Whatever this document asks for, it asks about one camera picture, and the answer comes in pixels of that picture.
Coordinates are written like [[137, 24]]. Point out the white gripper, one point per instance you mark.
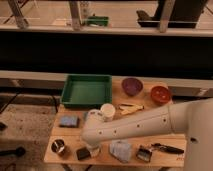
[[94, 150]]

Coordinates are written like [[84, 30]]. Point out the black eraser block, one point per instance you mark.
[[83, 153]]

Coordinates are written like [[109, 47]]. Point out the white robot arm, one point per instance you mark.
[[194, 119]]

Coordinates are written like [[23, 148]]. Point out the light blue cloth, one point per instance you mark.
[[121, 150]]

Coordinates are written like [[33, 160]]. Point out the metal cup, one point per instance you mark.
[[58, 146]]

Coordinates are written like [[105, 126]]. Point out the blue sponge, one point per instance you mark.
[[69, 121]]

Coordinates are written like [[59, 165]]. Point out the white cup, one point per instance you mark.
[[108, 111]]

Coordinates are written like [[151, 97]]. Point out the black binder clip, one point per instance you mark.
[[144, 154]]

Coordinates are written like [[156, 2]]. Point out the green plastic tray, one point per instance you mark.
[[86, 91]]

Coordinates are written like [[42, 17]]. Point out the purple bowl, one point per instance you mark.
[[132, 86]]

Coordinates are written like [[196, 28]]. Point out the red bowl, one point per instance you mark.
[[160, 95]]

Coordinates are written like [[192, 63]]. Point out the green box on far shelf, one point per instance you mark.
[[97, 20]]

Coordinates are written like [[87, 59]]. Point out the black object on far shelf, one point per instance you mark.
[[185, 14]]

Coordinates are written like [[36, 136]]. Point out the black handled tool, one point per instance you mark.
[[167, 149]]

